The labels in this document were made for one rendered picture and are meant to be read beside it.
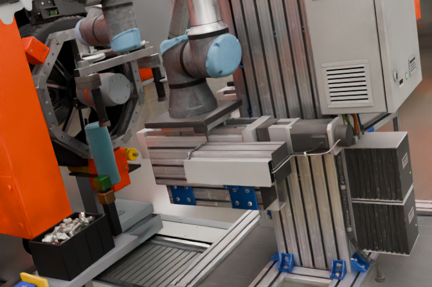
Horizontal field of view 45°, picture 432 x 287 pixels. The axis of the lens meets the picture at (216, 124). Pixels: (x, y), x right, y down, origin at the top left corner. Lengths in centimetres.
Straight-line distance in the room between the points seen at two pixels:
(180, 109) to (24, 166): 52
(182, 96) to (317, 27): 43
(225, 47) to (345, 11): 32
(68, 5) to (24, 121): 59
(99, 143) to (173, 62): 72
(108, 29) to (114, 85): 88
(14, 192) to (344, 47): 107
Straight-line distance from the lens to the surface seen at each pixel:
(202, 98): 153
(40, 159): 174
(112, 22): 127
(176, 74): 153
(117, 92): 216
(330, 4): 142
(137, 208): 258
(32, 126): 172
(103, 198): 172
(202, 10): 142
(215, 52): 139
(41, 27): 226
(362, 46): 141
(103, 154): 214
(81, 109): 236
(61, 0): 121
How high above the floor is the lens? 116
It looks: 14 degrees down
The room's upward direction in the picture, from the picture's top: 12 degrees counter-clockwise
